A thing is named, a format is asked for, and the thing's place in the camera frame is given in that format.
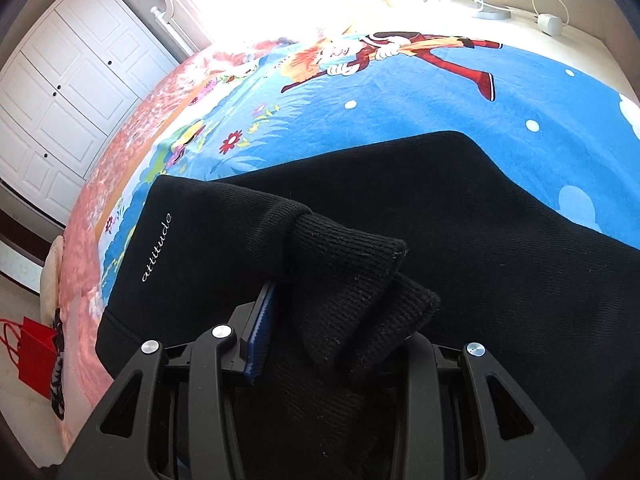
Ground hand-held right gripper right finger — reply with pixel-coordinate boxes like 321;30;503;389
395;332;588;480

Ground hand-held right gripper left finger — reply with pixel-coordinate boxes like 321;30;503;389
57;280;278;480

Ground black pants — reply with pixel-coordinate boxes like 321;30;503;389
95;130;640;480

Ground beige soft object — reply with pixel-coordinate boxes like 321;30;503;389
40;235;66;322

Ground pink floral bedspread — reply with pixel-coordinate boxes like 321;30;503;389
50;37;301;451

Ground red paper bag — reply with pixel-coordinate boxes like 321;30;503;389
0;316;58;401

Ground blue cartoon printed blanket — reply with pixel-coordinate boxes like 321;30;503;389
97;30;640;311

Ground white wardrobe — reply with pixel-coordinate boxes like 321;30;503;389
0;0;181;228

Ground white wooden headboard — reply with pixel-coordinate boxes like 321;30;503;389
150;0;216;58

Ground white nightstand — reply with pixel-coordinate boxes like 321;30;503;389
390;0;618;53

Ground white charger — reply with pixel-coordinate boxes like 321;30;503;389
531;0;568;37

